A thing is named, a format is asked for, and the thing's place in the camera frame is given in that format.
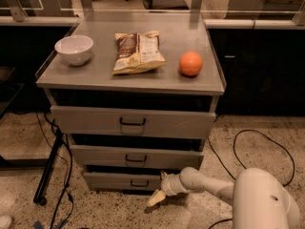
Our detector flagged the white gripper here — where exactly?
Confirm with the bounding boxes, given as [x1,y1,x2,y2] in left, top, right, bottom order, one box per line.
[146,171,188,207]

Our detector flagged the grey drawer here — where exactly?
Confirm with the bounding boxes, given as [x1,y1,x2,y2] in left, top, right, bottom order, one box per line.
[51,106,215,139]
[71,145,203,170]
[83,173,161,191]

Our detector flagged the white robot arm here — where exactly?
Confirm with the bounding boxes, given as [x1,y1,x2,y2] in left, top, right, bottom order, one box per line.
[147,167,300,229]

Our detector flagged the grey metal drawer cabinet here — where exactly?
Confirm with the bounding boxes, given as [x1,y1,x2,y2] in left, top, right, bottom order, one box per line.
[35,10,227,197]

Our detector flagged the black stand leg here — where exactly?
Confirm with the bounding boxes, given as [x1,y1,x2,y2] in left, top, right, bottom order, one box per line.
[33,129,63,206]

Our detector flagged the orange ball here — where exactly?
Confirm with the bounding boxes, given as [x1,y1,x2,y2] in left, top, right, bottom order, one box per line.
[179,52,203,77]

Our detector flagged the yellow brown chip bag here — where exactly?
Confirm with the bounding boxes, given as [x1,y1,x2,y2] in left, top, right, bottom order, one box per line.
[112,31,167,75]

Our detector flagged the white shoe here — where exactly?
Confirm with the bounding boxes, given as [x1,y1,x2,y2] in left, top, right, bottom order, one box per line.
[0,215,12,229]

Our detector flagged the white ceramic bowl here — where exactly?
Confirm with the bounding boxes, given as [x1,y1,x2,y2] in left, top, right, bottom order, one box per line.
[54,35,93,66]

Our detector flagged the black floor cable left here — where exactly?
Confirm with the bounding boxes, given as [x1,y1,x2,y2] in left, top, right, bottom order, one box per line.
[34,112,74,229]

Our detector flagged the black floor cable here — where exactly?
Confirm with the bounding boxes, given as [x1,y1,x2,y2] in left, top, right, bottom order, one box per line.
[206,129,296,229]
[34,112,74,229]

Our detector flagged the black floor cable right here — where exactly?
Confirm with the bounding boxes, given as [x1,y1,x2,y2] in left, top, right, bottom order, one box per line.
[206,129,296,229]

